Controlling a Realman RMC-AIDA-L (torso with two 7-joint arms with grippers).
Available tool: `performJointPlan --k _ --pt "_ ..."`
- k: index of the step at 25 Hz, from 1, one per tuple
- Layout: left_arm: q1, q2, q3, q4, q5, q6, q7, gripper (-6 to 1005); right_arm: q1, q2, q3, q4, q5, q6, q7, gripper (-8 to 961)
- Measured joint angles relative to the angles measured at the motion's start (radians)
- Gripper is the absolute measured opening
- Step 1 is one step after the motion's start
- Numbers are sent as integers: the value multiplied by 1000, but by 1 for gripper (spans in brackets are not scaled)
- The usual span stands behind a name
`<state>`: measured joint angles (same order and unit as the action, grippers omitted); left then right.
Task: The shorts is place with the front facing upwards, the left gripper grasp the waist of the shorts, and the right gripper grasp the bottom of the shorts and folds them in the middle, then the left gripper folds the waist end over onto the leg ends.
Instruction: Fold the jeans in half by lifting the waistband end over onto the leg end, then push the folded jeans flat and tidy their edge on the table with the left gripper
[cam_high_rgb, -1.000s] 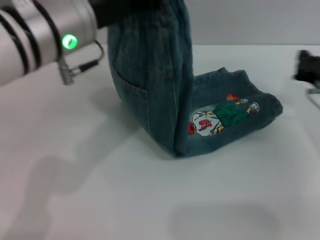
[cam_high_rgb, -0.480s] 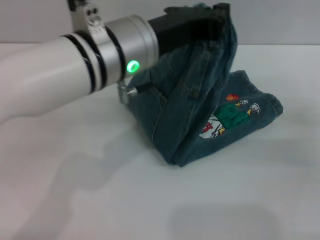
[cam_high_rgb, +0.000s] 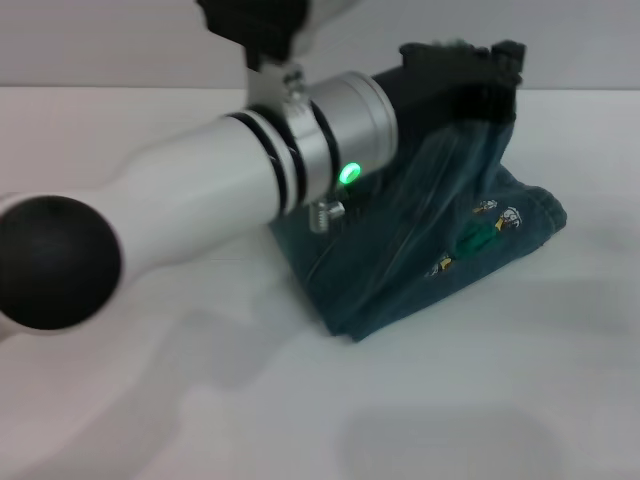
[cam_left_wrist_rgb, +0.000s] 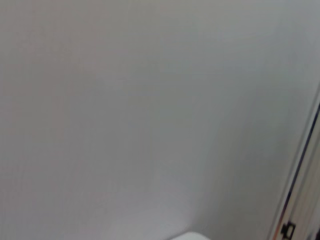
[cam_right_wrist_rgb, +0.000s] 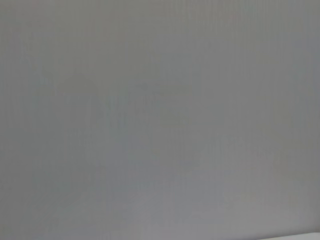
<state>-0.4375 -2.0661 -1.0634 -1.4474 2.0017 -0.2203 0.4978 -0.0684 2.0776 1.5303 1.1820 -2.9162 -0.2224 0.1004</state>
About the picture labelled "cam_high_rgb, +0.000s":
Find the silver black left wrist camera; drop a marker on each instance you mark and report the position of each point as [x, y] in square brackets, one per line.
[255, 25]

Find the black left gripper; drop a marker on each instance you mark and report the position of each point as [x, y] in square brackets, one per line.
[435, 95]

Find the blue denim jeans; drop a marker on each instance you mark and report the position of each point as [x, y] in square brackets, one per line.
[425, 225]

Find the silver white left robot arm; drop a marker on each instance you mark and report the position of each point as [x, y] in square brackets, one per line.
[200, 180]

